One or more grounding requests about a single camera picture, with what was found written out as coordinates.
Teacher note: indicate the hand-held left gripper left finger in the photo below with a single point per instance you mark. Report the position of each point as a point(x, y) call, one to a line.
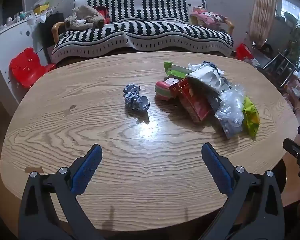
point(87, 170)

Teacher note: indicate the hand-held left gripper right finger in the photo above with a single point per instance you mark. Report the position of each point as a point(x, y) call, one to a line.
point(216, 170)

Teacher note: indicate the green silver wrapper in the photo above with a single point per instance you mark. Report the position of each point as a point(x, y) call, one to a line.
point(173, 70)

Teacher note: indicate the pink toy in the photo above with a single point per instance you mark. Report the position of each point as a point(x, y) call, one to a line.
point(296, 86)

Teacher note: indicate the yellow green snack bag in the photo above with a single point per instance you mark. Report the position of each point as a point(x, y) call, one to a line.
point(251, 116)

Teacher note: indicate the clear plastic bag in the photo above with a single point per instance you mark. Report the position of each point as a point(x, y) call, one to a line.
point(230, 110)

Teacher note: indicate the black metal chair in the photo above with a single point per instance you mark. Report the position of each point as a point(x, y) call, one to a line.
point(287, 65)

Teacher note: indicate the red box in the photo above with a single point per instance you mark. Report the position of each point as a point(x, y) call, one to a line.
point(192, 102)

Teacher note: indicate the large crumpled grey paper ball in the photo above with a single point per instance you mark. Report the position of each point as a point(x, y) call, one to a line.
point(136, 102)

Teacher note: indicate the white plastic packet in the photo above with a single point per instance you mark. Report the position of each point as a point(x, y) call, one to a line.
point(255, 62)

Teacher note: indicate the potted plants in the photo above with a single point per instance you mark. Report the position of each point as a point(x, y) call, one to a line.
point(298, 40)

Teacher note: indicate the small crumpled grey paper ball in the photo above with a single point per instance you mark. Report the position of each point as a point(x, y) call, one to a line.
point(132, 89)

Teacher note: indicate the silver foil bag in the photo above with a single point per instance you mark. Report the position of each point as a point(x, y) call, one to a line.
point(205, 76)

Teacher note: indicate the pink green round package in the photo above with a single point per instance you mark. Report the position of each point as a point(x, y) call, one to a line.
point(162, 90)

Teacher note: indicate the red plastic bag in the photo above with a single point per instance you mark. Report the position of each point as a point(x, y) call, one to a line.
point(243, 51)

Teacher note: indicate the blue white plastic wrapper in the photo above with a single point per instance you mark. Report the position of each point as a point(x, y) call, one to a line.
point(208, 64)

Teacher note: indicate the red plastic stool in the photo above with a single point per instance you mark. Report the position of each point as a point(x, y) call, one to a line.
point(25, 67)

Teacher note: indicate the window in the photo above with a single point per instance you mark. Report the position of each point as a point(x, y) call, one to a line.
point(291, 7)

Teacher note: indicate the beige patterned curtain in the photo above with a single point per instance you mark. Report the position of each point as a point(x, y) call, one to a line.
point(262, 10)

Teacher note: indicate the black side cabinet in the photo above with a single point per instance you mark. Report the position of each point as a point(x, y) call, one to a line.
point(47, 37)

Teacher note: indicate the pink cartoon pillow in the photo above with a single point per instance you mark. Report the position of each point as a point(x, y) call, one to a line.
point(210, 17)

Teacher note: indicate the black white striped sofa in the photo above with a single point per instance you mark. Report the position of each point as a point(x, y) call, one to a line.
point(150, 32)

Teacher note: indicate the white cabinet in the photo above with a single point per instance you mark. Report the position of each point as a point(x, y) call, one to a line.
point(12, 37)

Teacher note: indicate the brown plush toy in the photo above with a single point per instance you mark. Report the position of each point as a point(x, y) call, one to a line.
point(87, 13)

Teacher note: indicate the red cushion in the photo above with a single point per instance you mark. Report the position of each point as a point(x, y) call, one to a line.
point(103, 11)

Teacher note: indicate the group of small bottles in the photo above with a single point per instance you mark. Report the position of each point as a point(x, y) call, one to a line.
point(17, 17)

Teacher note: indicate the yellow green box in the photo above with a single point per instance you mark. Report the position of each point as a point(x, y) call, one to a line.
point(41, 8)

